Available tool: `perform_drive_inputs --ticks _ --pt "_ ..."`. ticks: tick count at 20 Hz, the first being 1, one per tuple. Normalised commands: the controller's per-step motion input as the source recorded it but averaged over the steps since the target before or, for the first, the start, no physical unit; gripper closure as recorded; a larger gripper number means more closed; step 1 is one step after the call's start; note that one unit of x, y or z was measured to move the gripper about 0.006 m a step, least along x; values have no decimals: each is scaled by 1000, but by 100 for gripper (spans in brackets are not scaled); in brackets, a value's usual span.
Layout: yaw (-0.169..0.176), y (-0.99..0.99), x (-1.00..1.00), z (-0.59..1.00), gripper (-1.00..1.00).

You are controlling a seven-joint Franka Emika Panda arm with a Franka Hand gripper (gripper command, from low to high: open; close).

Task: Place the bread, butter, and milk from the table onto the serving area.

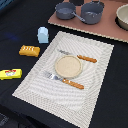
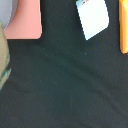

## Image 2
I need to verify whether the pink serving board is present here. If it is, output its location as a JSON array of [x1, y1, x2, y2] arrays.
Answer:
[[5, 0, 42, 39]]

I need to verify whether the orange bread loaf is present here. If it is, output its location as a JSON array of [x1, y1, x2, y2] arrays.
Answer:
[[119, 0, 128, 54]]

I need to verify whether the beige woven placemat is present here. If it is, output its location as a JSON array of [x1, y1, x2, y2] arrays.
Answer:
[[0, 23, 11, 90]]

